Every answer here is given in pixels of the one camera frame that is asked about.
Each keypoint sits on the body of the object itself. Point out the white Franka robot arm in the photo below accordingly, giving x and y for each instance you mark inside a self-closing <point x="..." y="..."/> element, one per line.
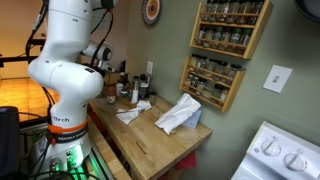
<point x="66" y="83"/>

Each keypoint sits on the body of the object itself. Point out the brown spice bottle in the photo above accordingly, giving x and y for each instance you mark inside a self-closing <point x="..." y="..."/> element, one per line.
<point x="111" y="97"/>

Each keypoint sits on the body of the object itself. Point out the small clear glass cup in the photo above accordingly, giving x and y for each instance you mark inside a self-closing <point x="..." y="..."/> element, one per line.
<point x="152" y="99"/>

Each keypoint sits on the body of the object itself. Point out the dark labelled salt canister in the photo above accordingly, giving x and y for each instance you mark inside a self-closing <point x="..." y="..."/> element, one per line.
<point x="144" y="90"/>

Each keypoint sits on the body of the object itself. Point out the steel salt grinder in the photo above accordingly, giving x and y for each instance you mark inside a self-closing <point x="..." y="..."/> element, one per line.
<point x="136" y="82"/>

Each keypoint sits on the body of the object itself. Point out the crumpled white napkin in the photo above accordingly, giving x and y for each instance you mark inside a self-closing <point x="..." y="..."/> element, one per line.
<point x="133" y="113"/>

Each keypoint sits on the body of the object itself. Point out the red hanging cloth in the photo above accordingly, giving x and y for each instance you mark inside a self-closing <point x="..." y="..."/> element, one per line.
<point x="186" y="161"/>

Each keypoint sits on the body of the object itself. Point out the white stove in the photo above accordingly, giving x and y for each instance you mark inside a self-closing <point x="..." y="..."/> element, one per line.
<point x="276" y="156"/>

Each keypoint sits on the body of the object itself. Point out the black box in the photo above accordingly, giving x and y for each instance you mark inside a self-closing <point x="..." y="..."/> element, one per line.
<point x="9" y="143"/>

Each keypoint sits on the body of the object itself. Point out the dark hanging pan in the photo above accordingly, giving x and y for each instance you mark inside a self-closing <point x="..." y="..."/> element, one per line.
<point x="308" y="8"/>

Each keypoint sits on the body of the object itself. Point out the white wall outlet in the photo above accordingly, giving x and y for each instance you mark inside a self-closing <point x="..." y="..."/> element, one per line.
<point x="150" y="67"/>

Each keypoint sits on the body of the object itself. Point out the wooden wall spice rack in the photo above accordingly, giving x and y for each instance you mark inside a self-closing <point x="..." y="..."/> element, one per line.
<point x="230" y="30"/>
<point x="213" y="83"/>

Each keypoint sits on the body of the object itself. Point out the decorative wall plate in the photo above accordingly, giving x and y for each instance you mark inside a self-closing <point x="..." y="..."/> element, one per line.
<point x="150" y="11"/>

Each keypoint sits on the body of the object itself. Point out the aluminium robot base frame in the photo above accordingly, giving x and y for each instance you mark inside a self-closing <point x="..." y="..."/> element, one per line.
<point x="83" y="166"/>

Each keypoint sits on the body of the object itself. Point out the black camera stand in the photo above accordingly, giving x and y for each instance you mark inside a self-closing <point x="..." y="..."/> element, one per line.
<point x="13" y="60"/>

